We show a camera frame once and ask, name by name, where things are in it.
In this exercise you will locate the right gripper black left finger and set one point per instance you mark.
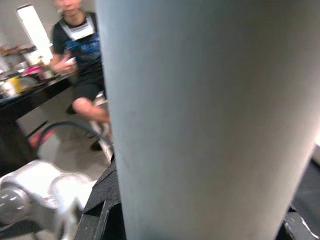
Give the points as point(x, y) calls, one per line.
point(105, 200)

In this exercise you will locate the person in black shirt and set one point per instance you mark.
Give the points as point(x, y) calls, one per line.
point(85, 55)

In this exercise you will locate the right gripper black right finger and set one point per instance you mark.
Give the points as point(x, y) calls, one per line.
point(305, 205)

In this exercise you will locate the black desk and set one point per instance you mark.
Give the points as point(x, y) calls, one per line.
point(15, 112)

